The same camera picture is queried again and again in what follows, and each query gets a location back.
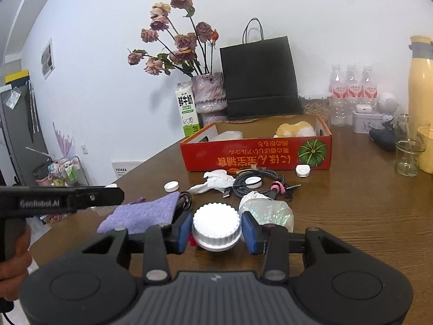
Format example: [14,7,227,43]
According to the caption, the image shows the black folded pouch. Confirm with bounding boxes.
[369,127,397,152]

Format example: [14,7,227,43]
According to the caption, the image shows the clear glass cup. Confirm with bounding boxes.
[394,114,427,177]

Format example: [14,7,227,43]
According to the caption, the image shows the white round gadget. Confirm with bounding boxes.
[377,92,399,115]

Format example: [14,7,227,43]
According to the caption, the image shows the clear water bottle red label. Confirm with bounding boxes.
[360,65,379,109]
[345,64,362,109]
[330,64,347,126]

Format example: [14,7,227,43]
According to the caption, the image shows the yellow white plush toy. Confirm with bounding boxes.
[274,120,317,138]

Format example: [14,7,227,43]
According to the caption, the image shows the white tin box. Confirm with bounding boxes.
[352,110,384,134]

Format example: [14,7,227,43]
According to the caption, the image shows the yellow thermos kettle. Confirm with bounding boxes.
[408,35,433,132]

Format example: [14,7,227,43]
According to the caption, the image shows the black audio cable pink ties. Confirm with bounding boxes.
[269,181,301,200]

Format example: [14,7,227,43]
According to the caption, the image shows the purple mottled vase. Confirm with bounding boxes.
[191,72,228,127]

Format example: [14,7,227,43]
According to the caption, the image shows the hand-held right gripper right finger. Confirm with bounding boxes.
[241,211,354,283]

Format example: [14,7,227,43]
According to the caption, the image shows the clear plastic container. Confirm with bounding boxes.
[210,130,245,142]

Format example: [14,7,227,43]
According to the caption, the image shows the purple flower wall sticker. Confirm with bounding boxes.
[52,122,75,158]

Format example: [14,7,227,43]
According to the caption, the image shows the white wrapper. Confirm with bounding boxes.
[188,170,237,195]

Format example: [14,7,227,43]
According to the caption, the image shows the wire storage rack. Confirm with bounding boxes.
[32,156,88,187]

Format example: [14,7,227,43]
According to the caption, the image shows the black paper bag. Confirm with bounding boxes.
[220,18,304,121]

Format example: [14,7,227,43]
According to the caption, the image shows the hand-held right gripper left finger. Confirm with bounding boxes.
[81,212,193,283]

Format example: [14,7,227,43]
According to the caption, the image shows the white flat box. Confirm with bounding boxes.
[111,161,144,178]

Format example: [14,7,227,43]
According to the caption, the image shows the wall poster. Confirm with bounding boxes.
[41,38,55,76]

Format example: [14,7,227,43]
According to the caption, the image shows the clear plastic bag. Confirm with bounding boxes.
[238,191,295,234]

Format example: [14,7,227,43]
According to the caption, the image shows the yellow mug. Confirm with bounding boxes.
[418,125,433,175]

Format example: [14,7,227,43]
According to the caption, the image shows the white green milk carton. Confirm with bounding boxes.
[175,82,200,138]

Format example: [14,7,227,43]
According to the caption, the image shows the purple cloth pouch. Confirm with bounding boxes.
[97,191,181,235]

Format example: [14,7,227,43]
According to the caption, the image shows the clear lidded food container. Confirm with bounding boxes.
[298,91,333,124]

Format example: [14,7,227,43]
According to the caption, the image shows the black braided cable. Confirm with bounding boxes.
[223,171,288,199]

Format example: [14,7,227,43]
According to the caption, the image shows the person's left hand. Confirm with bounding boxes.
[0,227,33,303]

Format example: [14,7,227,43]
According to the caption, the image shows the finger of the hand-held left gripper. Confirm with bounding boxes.
[72,186,125,211]

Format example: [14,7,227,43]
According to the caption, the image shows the red cardboard box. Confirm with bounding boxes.
[180,114,332,173]

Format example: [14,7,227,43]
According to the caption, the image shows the grey refrigerator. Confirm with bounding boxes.
[0,81,51,185]

